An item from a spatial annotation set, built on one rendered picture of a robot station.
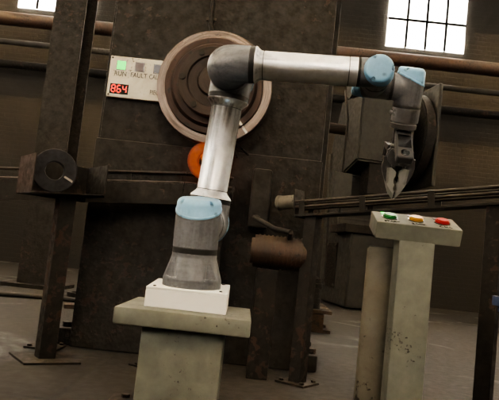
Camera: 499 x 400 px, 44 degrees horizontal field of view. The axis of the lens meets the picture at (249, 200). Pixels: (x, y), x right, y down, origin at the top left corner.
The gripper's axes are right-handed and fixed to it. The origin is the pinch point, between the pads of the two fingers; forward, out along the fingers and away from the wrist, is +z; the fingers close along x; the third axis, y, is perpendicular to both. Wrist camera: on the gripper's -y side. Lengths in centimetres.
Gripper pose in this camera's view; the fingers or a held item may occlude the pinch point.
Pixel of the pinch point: (393, 194)
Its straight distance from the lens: 179.6
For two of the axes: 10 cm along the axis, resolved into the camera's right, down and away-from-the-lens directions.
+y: 0.4, -2.5, 9.7
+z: -1.0, 9.6, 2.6
